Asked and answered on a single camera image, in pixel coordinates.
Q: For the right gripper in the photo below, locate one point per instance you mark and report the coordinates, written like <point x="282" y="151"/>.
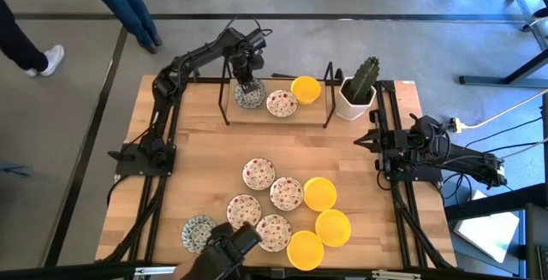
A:
<point x="391" y="145"/>

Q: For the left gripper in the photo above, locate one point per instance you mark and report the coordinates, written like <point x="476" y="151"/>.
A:
<point x="242" y="68"/>

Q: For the blue floral mini bowl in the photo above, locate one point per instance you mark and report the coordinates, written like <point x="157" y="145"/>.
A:
<point x="250" y="107"/>
<point x="242" y="98"/>
<point x="194" y="233"/>

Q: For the yellow mini bowl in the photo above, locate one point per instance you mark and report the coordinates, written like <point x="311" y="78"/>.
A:
<point x="332" y="227"/>
<point x="305" y="250"/>
<point x="319" y="193"/>
<point x="305" y="89"/>

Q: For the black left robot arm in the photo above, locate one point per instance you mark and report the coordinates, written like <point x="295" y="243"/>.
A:
<point x="192" y="57"/>

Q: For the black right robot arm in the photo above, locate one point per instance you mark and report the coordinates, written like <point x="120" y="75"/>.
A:
<point x="428" y="143"/>

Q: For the white hexagonal plant pot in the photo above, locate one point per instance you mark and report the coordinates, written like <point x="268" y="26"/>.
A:
<point x="349" y="111"/>

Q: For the green cactus plant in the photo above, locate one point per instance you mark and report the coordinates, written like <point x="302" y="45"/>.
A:
<point x="366" y="74"/>

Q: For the yellow white power plug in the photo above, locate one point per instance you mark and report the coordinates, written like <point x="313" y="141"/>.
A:
<point x="455" y="124"/>

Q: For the black floor stand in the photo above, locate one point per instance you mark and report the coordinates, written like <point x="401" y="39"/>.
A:
<point x="492" y="81"/>

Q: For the white flat box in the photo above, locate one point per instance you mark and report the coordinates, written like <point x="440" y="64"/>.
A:
<point x="488" y="233"/>

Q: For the person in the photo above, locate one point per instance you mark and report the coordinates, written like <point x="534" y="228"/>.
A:
<point x="124" y="6"/>
<point x="17" y="44"/>
<point x="214" y="269"/>

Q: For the black rig crossbeam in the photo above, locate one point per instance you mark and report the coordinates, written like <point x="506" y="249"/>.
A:
<point x="85" y="273"/>

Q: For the black aluminium rig frame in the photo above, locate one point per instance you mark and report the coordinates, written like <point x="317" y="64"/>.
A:
<point x="201" y="79"/>

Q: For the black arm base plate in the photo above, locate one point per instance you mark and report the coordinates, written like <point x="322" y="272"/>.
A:
<point x="430" y="176"/>
<point x="128" y="169"/>

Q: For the silver metal bracket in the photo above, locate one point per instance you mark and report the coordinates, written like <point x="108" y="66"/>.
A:
<point x="156" y="270"/>
<point x="396" y="275"/>

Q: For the black desk frame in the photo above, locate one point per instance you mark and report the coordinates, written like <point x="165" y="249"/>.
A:
<point x="492" y="203"/>

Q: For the black handheld camera rig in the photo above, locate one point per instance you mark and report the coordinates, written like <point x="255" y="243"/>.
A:
<point x="237" y="239"/>

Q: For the grey metal floor rail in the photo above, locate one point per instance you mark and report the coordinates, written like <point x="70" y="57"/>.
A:
<point x="525" y="9"/>

